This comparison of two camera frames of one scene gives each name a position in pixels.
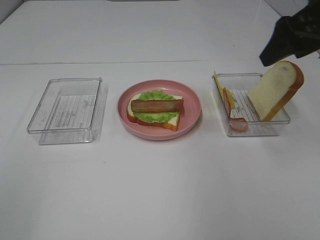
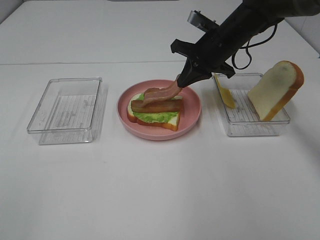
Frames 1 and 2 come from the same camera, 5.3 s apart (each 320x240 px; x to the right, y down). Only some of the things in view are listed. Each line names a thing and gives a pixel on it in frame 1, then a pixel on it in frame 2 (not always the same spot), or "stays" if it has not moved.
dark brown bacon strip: x=157 y=105 stays
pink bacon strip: x=236 y=124 to x=154 y=93
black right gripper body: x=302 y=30 to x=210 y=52
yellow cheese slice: x=228 y=92 stays
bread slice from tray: x=172 y=124 stays
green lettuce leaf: x=156 y=117 stays
